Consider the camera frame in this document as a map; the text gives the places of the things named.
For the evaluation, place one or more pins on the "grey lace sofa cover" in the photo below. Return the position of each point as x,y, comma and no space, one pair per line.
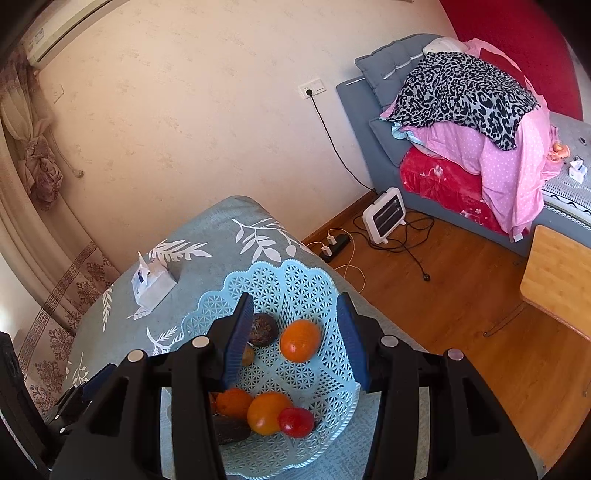
568,194

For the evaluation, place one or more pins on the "floral tied curtain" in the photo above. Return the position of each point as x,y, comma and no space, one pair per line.
39,170

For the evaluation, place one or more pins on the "white space heater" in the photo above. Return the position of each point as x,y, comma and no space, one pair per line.
383,217

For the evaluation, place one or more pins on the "white wall socket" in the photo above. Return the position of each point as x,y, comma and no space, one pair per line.
311,88

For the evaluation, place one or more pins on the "beige patterned curtain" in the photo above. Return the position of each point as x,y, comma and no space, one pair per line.
46,258

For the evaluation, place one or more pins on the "small orange toy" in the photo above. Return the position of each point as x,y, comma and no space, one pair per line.
559,151

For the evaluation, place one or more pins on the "white pillow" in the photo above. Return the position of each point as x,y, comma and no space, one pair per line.
443,45

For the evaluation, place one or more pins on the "grey sofa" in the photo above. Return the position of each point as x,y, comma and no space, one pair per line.
358,115

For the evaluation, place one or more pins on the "white tissue pack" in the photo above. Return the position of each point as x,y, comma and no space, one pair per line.
152,286

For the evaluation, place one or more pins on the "light blue sheet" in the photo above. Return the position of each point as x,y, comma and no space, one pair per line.
402,131

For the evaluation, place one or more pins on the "white tissue box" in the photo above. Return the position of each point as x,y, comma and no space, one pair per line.
577,170

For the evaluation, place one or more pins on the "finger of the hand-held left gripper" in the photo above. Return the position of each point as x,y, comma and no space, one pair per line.
99,378

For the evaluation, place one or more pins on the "pink polka dot quilt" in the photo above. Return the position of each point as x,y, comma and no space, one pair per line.
503,184

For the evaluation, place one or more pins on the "small orange fruit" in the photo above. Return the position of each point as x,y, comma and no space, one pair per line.
248,354

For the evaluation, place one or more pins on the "grey-blue leaf print bedspread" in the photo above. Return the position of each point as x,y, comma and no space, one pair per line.
217,221

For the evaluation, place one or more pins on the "leopard print blanket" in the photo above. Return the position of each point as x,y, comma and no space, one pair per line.
461,92

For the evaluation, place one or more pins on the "red tomato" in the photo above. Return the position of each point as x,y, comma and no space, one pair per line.
295,422

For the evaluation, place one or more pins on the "wooden folding table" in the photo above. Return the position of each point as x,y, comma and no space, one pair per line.
561,277

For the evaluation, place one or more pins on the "white wall switch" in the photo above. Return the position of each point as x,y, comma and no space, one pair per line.
57,92

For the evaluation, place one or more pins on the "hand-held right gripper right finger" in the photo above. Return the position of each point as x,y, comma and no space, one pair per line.
353,341

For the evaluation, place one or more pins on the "black power strip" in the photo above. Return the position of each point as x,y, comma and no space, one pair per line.
336,244

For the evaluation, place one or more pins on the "red fabric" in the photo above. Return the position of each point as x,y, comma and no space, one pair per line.
521,37

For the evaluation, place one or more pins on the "grey quilted cushion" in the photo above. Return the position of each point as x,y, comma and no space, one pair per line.
392,60

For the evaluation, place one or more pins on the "red floral blanket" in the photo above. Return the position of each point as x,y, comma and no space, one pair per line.
438,180

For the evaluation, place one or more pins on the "light blue plastic basket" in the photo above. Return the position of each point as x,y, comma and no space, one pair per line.
295,286

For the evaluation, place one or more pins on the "dark purple passion fruit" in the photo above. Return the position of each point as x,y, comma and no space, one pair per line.
262,328
231,429

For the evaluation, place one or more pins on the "grey sofa cushion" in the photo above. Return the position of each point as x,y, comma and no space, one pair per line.
383,138

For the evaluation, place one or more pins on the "white air conditioner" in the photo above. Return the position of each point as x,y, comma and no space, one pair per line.
60,39

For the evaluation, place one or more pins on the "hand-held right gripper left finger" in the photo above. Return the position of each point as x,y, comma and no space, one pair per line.
238,341

